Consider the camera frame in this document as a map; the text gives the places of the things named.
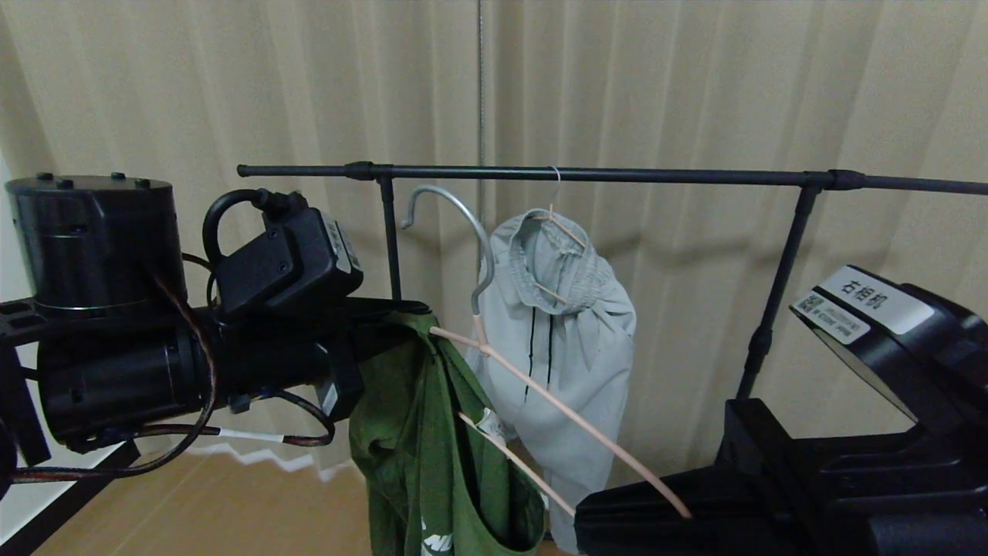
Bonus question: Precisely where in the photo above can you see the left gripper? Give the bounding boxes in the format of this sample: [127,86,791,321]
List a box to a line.
[36,307,366,455]

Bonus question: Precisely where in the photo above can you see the black clothes rack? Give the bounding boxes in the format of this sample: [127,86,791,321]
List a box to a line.
[236,161,988,404]

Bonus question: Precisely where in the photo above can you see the beige curtain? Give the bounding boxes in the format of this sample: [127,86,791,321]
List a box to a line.
[0,0,988,483]

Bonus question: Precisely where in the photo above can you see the green garment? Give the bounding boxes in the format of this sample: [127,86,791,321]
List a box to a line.
[348,312,547,556]

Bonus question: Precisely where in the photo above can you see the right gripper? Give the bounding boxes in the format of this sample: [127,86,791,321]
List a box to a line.
[717,397,988,556]

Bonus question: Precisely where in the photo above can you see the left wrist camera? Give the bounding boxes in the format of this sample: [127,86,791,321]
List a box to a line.
[211,193,366,322]

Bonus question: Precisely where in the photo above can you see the pale grey shorts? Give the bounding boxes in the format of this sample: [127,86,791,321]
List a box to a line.
[465,208,638,554]

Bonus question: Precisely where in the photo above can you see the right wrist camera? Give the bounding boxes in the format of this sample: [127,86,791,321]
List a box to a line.
[788,264,988,435]

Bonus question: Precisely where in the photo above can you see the pink clothes hanger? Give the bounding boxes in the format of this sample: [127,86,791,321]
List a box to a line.
[399,185,694,520]
[530,165,588,307]

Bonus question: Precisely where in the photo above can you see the black cable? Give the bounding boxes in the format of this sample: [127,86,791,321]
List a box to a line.
[201,187,310,268]

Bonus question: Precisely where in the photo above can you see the silver curtain wand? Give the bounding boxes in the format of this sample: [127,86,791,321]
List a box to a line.
[475,0,488,226]

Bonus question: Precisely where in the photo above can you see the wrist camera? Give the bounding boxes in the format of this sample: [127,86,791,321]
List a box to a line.
[788,264,988,435]
[211,193,366,322]

